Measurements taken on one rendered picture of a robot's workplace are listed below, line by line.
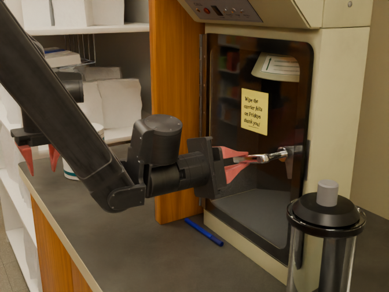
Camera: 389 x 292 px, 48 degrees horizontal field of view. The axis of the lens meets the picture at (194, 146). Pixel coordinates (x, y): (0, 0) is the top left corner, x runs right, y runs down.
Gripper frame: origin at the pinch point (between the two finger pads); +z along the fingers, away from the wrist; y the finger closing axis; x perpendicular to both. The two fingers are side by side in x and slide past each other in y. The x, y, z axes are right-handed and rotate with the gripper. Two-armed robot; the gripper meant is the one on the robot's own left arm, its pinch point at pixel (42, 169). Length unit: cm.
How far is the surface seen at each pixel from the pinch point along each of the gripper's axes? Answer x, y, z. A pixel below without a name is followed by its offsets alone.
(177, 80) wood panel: -9.1, 28.9, -18.4
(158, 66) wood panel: -9.1, 24.2, -21.8
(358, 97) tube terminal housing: -46, 43, -20
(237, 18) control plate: -30, 29, -32
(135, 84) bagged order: 84, 61, -1
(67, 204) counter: 14.2, 8.2, 16.2
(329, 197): -56, 25, -9
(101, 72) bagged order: 104, 52, -4
